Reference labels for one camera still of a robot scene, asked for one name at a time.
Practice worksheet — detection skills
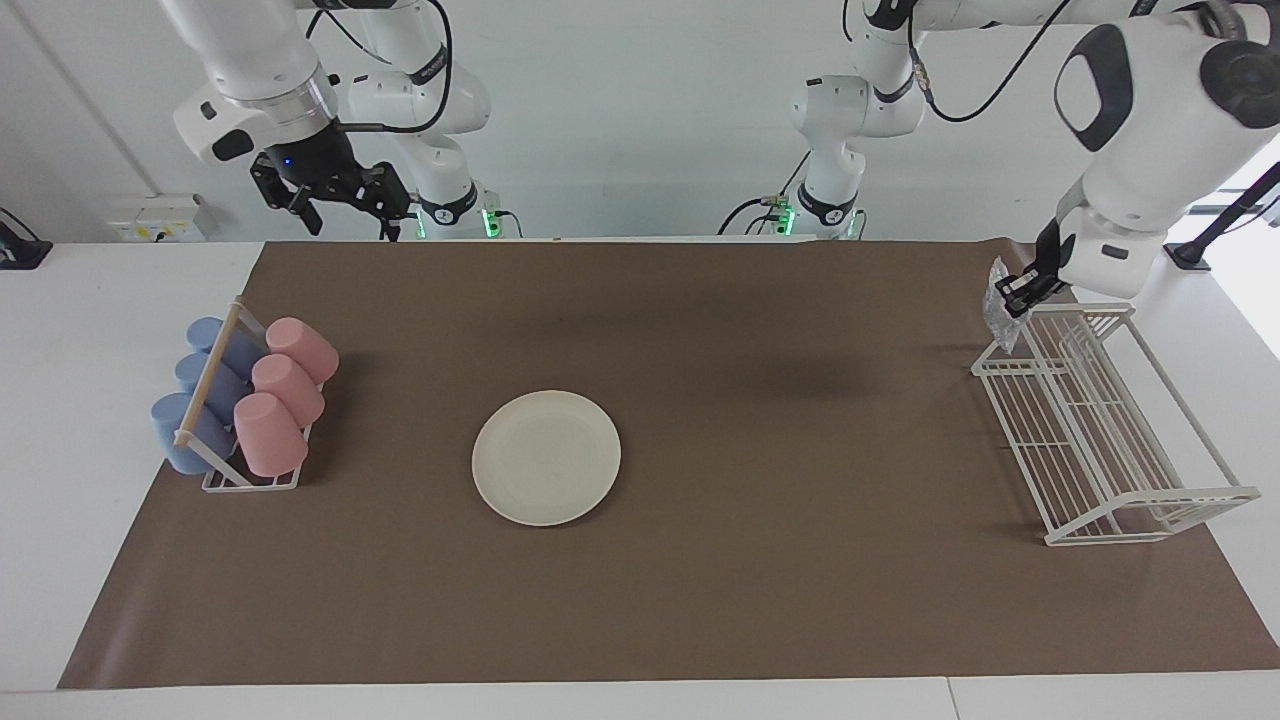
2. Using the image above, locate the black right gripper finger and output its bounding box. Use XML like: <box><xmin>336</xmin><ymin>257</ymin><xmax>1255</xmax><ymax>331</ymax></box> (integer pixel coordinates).
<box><xmin>250</xmin><ymin>160</ymin><xmax>323</xmax><ymax>237</ymax></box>
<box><xmin>365</xmin><ymin>163</ymin><xmax>413</xmax><ymax>241</ymax></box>

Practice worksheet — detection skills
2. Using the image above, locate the cream round plate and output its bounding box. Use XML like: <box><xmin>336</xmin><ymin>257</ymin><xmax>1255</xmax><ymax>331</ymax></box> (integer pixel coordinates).
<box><xmin>471</xmin><ymin>389</ymin><xmax>623</xmax><ymax>528</ymax></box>

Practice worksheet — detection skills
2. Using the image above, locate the pink plastic cup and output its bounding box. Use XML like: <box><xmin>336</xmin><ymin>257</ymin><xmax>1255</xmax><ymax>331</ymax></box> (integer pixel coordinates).
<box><xmin>265</xmin><ymin>317</ymin><xmax>340</xmax><ymax>385</ymax></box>
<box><xmin>251</xmin><ymin>354</ymin><xmax>326</xmax><ymax>428</ymax></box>
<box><xmin>233</xmin><ymin>392</ymin><xmax>309</xmax><ymax>478</ymax></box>

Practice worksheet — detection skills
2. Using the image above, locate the blue plastic cup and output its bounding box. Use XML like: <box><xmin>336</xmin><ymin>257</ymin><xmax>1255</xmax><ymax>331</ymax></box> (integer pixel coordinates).
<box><xmin>186</xmin><ymin>317</ymin><xmax>266</xmax><ymax>379</ymax></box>
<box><xmin>175</xmin><ymin>352</ymin><xmax>251</xmax><ymax>426</ymax></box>
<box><xmin>151</xmin><ymin>392</ymin><xmax>239</xmax><ymax>476</ymax></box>

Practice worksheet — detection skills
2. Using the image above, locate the black table clamp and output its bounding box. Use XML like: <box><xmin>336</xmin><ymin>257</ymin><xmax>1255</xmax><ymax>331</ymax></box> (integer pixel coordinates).
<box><xmin>0</xmin><ymin>207</ymin><xmax>53</xmax><ymax>269</ymax></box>

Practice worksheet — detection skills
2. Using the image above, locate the brown table mat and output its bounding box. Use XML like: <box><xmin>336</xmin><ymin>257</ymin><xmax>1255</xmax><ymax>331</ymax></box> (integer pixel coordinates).
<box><xmin>57</xmin><ymin>240</ymin><xmax>1280</xmax><ymax>691</ymax></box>

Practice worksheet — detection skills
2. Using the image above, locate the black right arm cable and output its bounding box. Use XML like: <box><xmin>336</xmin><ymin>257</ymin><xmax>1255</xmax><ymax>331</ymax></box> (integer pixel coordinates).
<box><xmin>300</xmin><ymin>0</ymin><xmax>453</xmax><ymax>136</ymax></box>

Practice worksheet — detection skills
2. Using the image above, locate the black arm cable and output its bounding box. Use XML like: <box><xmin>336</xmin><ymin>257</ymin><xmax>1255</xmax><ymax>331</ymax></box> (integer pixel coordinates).
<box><xmin>905</xmin><ymin>0</ymin><xmax>1076</xmax><ymax>124</ymax></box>
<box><xmin>300</xmin><ymin>0</ymin><xmax>453</xmax><ymax>136</ymax></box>

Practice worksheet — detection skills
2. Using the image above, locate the white wall power outlet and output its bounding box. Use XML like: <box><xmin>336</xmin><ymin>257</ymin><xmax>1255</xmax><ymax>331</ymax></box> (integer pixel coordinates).
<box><xmin>108</xmin><ymin>195</ymin><xmax>206</xmax><ymax>243</ymax></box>

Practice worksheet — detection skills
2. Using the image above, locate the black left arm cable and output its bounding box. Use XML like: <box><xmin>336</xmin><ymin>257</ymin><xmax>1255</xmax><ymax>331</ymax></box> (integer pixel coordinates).
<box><xmin>905</xmin><ymin>0</ymin><xmax>1076</xmax><ymax>124</ymax></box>

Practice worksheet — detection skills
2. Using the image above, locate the white wire dish rack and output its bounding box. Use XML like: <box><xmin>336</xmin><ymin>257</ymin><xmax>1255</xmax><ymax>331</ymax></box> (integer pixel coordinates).
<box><xmin>972</xmin><ymin>303</ymin><xmax>1261</xmax><ymax>547</ymax></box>

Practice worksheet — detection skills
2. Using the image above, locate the black left base cable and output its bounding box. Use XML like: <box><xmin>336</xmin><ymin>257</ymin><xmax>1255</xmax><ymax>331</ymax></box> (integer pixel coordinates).
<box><xmin>718</xmin><ymin>150</ymin><xmax>813</xmax><ymax>236</ymax></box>

